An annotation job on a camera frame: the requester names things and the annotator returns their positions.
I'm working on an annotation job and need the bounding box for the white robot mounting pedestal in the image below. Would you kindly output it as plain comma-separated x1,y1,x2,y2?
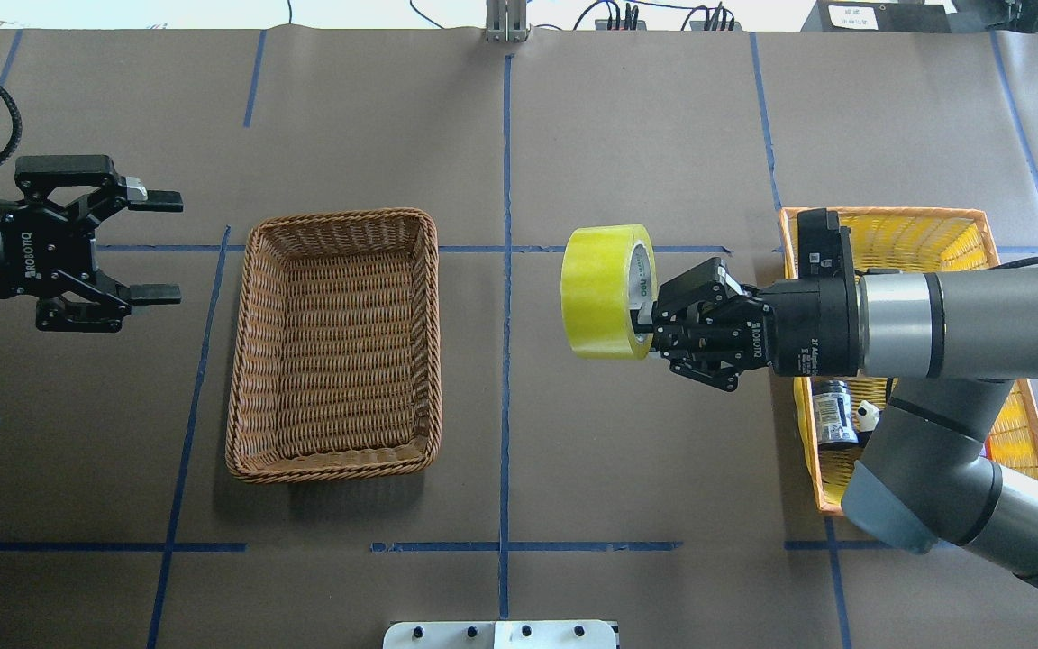
382,619,621,648

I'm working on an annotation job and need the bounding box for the aluminium frame post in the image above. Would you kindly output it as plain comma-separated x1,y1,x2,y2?
485,0,531,42

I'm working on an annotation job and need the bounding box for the toy panda figure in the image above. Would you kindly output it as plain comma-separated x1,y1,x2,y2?
852,401,881,444

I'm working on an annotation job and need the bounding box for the yellow woven plastic basket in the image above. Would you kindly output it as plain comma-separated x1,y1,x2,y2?
792,206,1038,516

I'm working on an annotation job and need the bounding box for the black orange power adapter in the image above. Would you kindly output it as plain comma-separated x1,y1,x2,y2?
594,1,647,32

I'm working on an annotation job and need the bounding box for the black box with label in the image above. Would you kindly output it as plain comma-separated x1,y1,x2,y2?
800,1,951,33

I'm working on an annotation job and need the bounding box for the yellow packing tape roll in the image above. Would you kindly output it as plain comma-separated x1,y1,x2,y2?
559,224,658,361

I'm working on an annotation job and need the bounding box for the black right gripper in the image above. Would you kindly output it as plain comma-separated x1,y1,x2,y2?
638,256,861,393

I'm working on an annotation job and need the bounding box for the brown wicker basket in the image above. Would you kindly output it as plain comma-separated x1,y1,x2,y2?
225,208,443,484

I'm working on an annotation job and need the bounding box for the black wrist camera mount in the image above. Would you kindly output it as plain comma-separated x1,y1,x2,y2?
795,208,854,282

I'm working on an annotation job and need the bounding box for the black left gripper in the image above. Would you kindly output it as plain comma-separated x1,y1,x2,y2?
0,153,184,334

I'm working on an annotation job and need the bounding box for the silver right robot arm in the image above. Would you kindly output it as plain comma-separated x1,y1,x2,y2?
624,258,1038,589

